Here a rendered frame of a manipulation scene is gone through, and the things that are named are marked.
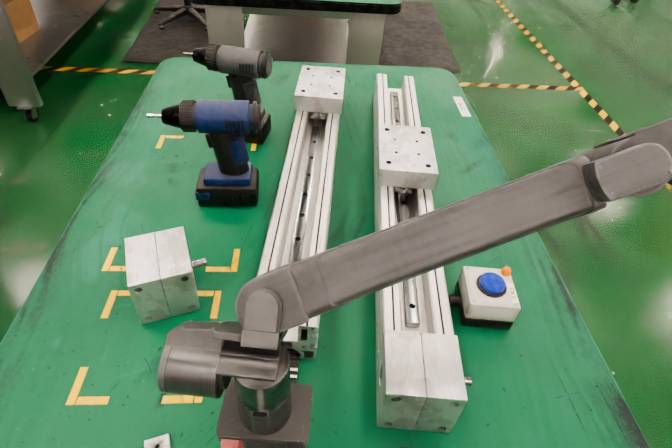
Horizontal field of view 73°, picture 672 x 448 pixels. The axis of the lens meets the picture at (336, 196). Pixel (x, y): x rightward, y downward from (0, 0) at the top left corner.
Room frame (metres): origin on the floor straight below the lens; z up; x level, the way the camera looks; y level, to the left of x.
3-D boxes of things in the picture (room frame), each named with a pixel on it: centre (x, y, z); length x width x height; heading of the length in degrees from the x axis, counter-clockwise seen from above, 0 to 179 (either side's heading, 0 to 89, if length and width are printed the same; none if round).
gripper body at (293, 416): (0.23, 0.06, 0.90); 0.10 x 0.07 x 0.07; 91
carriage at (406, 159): (0.76, -0.13, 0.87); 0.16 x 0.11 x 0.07; 0
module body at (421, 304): (0.76, -0.13, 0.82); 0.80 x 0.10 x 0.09; 0
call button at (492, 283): (0.48, -0.26, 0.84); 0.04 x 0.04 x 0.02
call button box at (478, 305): (0.48, -0.25, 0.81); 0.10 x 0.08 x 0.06; 90
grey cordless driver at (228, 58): (0.94, 0.27, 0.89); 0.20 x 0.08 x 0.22; 83
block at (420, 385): (0.31, -0.14, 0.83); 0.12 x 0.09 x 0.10; 90
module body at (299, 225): (0.76, 0.06, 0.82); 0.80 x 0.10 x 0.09; 0
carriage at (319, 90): (1.01, 0.06, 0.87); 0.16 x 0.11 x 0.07; 0
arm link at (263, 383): (0.23, 0.07, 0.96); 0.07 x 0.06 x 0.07; 88
